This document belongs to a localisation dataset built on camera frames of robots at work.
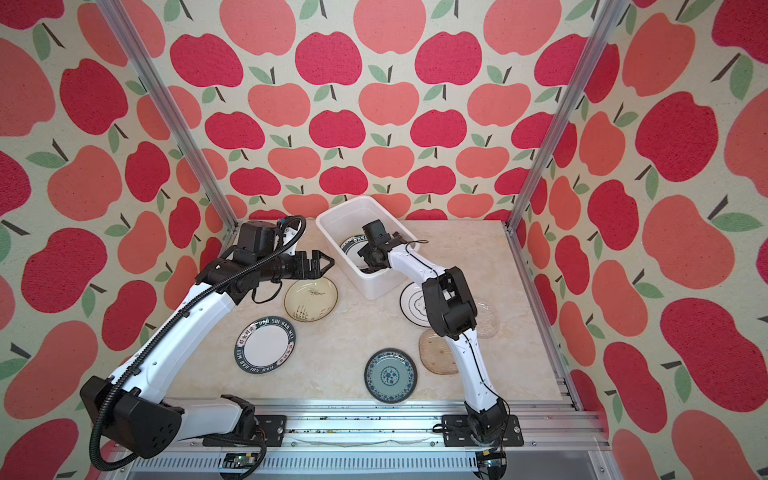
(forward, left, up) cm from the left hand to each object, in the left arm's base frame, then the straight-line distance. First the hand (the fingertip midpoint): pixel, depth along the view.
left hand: (326, 263), depth 75 cm
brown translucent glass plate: (-13, -30, -28) cm, 43 cm away
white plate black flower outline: (+4, -24, -28) cm, 37 cm away
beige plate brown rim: (+6, +10, -27) cm, 29 cm away
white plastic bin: (+32, -2, -15) cm, 36 cm away
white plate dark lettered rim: (-10, +21, -27) cm, 36 cm away
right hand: (+20, -10, -20) cm, 30 cm away
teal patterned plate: (-19, -17, -28) cm, 38 cm away
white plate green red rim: (+28, -3, -24) cm, 37 cm away
